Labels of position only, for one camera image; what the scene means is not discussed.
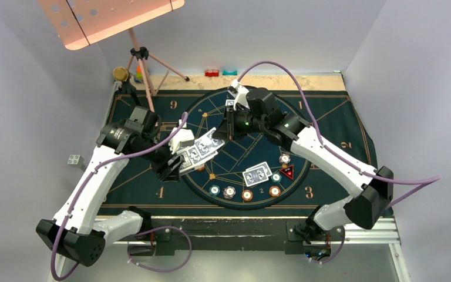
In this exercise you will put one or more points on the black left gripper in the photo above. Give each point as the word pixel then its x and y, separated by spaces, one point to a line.
pixel 165 171

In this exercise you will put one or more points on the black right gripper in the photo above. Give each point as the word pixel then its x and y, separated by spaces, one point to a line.
pixel 228 130

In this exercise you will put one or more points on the pink blue poker chip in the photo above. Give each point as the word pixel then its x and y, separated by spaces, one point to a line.
pixel 284 158

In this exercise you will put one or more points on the green blue chip stack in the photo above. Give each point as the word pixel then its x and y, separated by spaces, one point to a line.
pixel 214 190

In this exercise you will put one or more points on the red triangular dealer button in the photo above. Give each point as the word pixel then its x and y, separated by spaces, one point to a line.
pixel 288 171

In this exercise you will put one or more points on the green blue poker chip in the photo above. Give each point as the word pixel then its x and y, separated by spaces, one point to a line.
pixel 276 177

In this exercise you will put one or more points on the orange chip stack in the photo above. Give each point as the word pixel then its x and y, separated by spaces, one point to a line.
pixel 247 195

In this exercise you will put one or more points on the blue playing card deck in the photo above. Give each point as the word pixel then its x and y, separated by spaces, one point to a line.
pixel 191 159

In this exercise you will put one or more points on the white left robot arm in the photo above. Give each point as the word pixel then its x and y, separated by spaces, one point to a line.
pixel 73 232

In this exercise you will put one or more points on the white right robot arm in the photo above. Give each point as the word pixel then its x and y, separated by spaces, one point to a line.
pixel 368 193

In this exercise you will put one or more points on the dark green rectangular poker mat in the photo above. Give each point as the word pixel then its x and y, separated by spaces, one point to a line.
pixel 338 121

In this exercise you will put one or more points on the round blue poker mat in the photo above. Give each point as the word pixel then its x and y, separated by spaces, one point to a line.
pixel 235 157

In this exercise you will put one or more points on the teal toy block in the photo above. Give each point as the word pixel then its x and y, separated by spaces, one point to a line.
pixel 231 72

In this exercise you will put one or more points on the red toy block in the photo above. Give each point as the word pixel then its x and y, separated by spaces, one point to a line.
pixel 212 73

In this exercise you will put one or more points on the colourful stacking toy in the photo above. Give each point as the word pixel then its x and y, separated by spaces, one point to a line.
pixel 138 78

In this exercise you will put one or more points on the grey lego block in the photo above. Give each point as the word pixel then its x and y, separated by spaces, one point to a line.
pixel 75 160

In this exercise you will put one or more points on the brass round knob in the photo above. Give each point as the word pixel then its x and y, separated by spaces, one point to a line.
pixel 121 74

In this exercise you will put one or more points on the pink music stand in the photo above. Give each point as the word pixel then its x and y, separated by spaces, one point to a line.
pixel 82 23

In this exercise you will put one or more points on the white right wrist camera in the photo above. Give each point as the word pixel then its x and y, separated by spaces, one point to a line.
pixel 239 93

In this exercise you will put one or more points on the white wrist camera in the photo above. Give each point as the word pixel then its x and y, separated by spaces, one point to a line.
pixel 239 93
pixel 182 139

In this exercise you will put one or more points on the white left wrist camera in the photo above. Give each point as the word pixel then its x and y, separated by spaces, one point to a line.
pixel 182 139

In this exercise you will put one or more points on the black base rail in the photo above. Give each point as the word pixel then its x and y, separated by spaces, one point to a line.
pixel 283 234

